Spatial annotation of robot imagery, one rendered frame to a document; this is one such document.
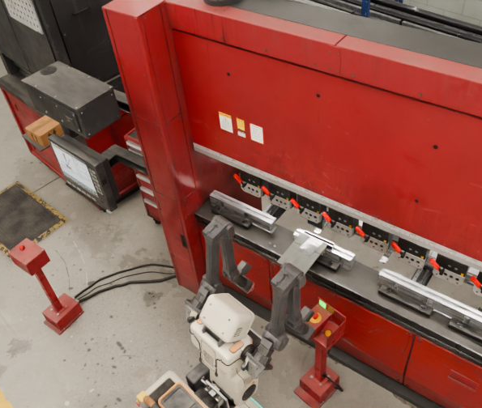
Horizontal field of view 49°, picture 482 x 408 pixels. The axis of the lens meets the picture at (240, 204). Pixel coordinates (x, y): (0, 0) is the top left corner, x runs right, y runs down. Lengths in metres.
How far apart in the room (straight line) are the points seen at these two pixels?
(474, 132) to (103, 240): 3.40
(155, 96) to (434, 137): 1.44
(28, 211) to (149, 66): 2.84
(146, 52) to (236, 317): 1.38
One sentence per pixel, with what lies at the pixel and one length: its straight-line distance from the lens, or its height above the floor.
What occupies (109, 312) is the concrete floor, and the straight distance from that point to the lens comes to 4.32.
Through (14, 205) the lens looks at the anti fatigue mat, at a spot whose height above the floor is 0.01.
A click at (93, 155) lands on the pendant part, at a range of 3.09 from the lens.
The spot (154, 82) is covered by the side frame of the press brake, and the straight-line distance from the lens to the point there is 2.89.
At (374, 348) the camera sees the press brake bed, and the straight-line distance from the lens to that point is 3.47.
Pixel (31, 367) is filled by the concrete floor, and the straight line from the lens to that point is 4.28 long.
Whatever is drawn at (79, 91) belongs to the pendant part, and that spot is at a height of 1.95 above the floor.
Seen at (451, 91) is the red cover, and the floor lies 2.23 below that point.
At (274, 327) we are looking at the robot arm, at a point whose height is 1.35.
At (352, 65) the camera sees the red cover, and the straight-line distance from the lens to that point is 2.30.
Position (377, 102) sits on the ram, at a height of 2.08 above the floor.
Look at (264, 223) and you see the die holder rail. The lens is 3.37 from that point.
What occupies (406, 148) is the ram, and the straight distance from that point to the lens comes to 2.42.
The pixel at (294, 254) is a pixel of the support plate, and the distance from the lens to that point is 3.11.
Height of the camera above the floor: 3.40
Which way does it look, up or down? 45 degrees down
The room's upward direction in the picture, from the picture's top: 7 degrees counter-clockwise
